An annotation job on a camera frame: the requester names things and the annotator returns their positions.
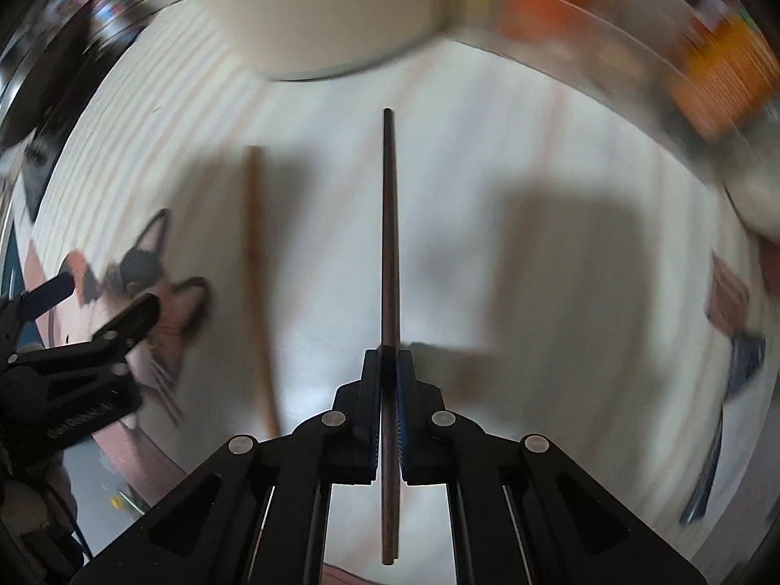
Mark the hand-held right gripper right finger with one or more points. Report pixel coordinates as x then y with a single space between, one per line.
404 414

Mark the dark brown wooden chopstick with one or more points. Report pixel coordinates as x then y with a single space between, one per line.
390 225

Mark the white plastic bag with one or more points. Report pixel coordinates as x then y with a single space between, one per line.
758 189

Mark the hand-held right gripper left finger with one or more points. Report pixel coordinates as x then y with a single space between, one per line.
365 396

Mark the white round container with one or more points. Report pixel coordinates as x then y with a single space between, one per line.
317 6

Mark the orange printed packet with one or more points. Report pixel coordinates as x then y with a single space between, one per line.
725 73

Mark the dark blue spoon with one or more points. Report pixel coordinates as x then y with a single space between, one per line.
740 365

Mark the red object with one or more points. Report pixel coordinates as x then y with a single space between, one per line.
771 262

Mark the clear plastic storage box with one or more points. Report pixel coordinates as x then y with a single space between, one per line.
579 24

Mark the striped tablecloth with cat print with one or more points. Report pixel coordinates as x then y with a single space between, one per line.
487 256

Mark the medium brown wooden chopstick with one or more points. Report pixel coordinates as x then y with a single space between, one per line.
256 256

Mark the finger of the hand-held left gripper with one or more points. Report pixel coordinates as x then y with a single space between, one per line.
52 291
131 320

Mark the black flat object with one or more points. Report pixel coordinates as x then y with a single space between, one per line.
42 85

